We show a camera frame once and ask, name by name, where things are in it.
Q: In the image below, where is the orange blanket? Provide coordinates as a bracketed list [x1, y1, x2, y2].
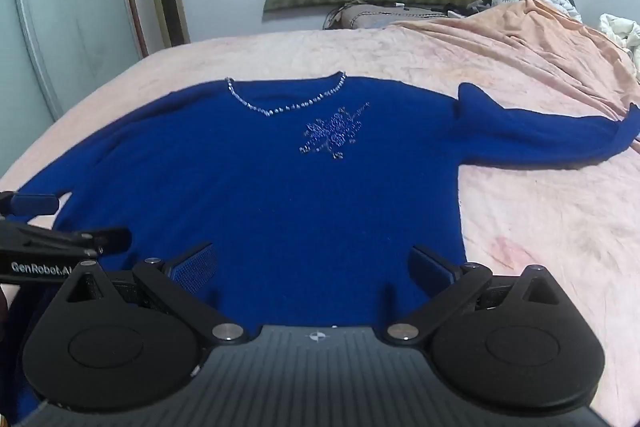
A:
[390, 0, 640, 142]

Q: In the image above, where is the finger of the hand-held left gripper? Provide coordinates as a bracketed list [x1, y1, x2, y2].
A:
[0, 223, 132, 258]
[0, 191, 61, 218]

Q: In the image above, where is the frosted flower-decal wardrobe door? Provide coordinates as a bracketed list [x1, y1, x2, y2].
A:
[0, 0, 143, 172]

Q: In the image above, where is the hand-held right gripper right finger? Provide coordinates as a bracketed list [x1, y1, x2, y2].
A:
[385, 244, 571, 348]

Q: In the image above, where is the white crumpled cloth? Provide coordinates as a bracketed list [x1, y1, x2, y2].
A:
[598, 13, 640, 80]

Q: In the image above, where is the brown patterned pillow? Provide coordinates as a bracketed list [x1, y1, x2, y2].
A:
[322, 1, 451, 30]

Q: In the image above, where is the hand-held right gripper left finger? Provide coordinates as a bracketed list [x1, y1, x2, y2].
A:
[62, 242, 251, 348]

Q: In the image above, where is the blue beaded sweater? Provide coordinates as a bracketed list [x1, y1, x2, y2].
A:
[10, 71, 640, 333]

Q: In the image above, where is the black garment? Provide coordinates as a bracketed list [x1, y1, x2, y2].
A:
[447, 0, 496, 18]

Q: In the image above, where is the pink floral bed sheet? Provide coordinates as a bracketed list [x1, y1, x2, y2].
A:
[0, 24, 640, 427]

